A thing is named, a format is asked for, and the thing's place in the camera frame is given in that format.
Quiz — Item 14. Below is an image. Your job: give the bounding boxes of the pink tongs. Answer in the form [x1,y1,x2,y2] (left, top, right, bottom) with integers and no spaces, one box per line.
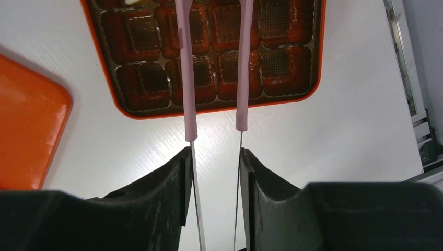
[176,1,254,250]

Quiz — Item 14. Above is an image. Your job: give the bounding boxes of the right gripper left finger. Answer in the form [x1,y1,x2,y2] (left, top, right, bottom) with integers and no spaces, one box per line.
[1,147,193,250]

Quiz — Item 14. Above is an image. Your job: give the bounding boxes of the orange compartment box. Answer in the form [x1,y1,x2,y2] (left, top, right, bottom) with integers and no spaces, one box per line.
[81,1,326,119]

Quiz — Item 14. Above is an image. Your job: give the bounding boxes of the white rectangular chocolate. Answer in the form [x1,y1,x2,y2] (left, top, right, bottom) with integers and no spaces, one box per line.
[124,0,147,6]

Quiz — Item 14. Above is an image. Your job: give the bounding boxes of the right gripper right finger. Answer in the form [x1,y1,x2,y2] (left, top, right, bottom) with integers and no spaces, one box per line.
[240,149,442,250]

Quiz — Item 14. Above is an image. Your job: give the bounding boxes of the orange box lid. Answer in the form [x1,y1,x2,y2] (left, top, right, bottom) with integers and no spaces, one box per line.
[1,55,73,190]

